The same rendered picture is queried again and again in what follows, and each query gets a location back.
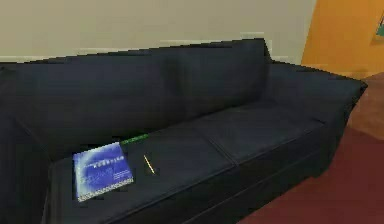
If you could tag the black sofa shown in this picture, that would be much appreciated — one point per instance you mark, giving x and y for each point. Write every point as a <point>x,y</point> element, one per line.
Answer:
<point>213,110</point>

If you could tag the blue book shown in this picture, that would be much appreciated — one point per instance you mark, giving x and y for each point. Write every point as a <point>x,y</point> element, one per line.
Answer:
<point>100,170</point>

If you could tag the yellow pencil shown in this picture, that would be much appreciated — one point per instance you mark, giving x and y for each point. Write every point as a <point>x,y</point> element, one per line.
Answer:
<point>149,164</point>

